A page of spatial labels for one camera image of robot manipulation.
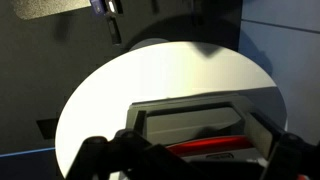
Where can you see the white round pedestal table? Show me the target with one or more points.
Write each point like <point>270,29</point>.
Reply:
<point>133,86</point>

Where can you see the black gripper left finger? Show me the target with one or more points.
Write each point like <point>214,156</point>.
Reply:
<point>110,156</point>

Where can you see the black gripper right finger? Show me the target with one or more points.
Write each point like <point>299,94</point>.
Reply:
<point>286,156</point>

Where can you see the blue box on floor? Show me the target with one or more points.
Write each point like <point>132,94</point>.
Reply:
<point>97,6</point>

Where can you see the black bar on floor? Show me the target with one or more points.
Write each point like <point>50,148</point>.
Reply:
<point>114,29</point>

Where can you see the oven door with window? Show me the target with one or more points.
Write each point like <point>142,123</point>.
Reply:
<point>190,125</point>

